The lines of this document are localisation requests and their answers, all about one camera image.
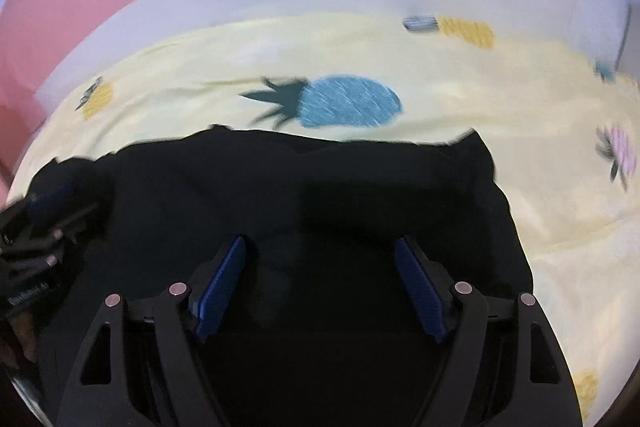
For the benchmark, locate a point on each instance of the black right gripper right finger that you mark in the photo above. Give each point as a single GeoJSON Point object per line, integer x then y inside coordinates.
{"type": "Point", "coordinates": [498, 362]}

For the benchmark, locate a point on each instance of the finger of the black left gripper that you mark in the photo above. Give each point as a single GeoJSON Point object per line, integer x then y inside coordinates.
{"type": "Point", "coordinates": [63, 200]}

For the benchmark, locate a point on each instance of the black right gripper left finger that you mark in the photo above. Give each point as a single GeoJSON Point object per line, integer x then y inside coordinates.
{"type": "Point", "coordinates": [141, 362]}

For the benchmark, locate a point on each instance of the black large coat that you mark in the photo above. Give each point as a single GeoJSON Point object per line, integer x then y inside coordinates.
{"type": "Point", "coordinates": [322, 332]}

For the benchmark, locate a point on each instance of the yellow pineapple print bedsheet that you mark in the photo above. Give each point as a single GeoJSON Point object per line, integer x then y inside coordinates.
{"type": "Point", "coordinates": [565, 144]}

